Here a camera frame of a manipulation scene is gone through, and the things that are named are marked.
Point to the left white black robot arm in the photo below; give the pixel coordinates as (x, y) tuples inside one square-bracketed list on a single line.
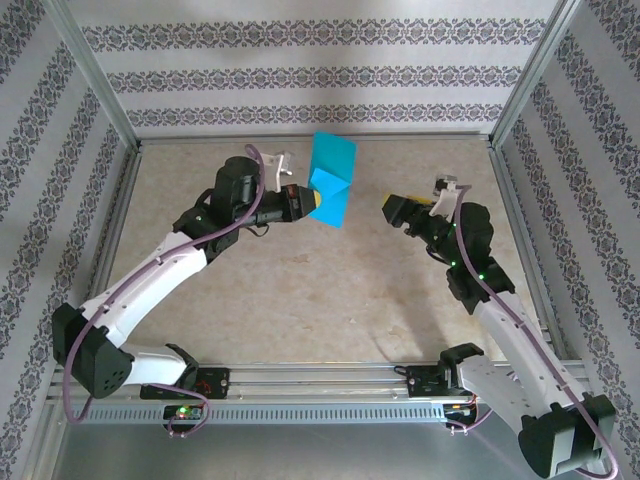
[(150, 280)]

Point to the grey metal sheet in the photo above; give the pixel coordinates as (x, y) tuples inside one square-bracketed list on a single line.
[(320, 455)]

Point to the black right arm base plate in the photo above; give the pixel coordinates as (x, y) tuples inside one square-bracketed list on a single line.
[(422, 381)]

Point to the aluminium frame rail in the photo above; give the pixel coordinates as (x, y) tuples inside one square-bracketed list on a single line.
[(512, 200), (110, 250), (400, 137)]

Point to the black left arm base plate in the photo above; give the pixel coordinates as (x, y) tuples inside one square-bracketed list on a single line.
[(215, 382)]

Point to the wide aluminium mounting rail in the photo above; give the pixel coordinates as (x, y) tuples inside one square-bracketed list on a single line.
[(320, 380)]

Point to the circuit board with green light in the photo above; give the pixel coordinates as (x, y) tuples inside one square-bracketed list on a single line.
[(184, 412)]

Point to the blue paper sheet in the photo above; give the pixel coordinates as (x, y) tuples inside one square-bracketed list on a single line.
[(330, 155)]

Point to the aluminium frame post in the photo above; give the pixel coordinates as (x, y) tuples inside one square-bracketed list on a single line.
[(535, 65), (91, 65)]

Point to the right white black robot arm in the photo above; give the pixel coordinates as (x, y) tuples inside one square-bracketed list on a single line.
[(492, 382)]

